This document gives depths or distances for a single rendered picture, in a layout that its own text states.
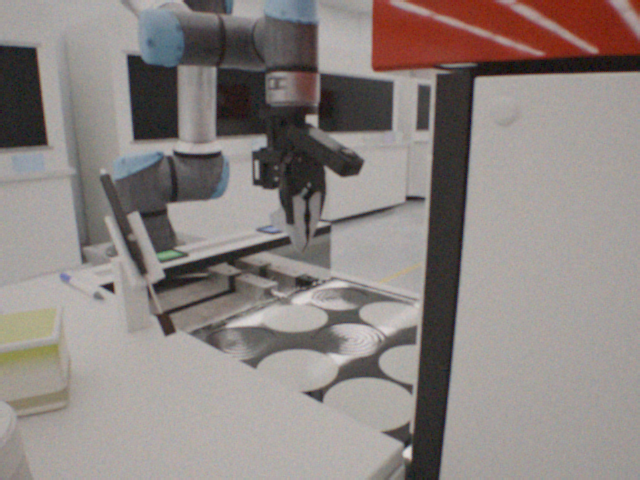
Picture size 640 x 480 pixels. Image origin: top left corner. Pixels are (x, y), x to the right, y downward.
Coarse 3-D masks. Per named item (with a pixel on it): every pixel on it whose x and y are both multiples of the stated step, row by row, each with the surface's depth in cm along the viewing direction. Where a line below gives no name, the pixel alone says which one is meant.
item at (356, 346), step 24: (312, 288) 83; (336, 288) 83; (360, 288) 83; (264, 312) 73; (336, 312) 73; (192, 336) 64; (216, 336) 65; (240, 336) 65; (264, 336) 65; (288, 336) 65; (312, 336) 65; (336, 336) 65; (360, 336) 65; (384, 336) 65; (408, 336) 64; (240, 360) 58; (336, 360) 58; (360, 360) 58; (408, 384) 53; (384, 432) 44; (408, 432) 44
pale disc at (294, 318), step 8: (272, 312) 73; (280, 312) 73; (288, 312) 73; (296, 312) 73; (304, 312) 73; (312, 312) 73; (320, 312) 73; (264, 320) 70; (272, 320) 70; (280, 320) 70; (288, 320) 70; (296, 320) 70; (304, 320) 70; (312, 320) 70; (320, 320) 70; (280, 328) 67; (288, 328) 67; (296, 328) 67; (304, 328) 67; (312, 328) 67
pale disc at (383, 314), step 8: (376, 304) 76; (384, 304) 76; (392, 304) 76; (400, 304) 76; (360, 312) 72; (368, 312) 72; (376, 312) 73; (384, 312) 73; (392, 312) 73; (400, 312) 73; (408, 312) 73; (416, 312) 73; (368, 320) 70; (376, 320) 70; (384, 320) 70; (392, 320) 70; (400, 320) 70; (408, 320) 70; (416, 320) 70
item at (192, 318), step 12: (288, 288) 88; (216, 300) 83; (228, 300) 83; (240, 300) 83; (252, 300) 83; (180, 312) 77; (192, 312) 77; (204, 312) 77; (216, 312) 77; (228, 312) 77; (180, 324) 73; (192, 324) 73; (204, 324) 73
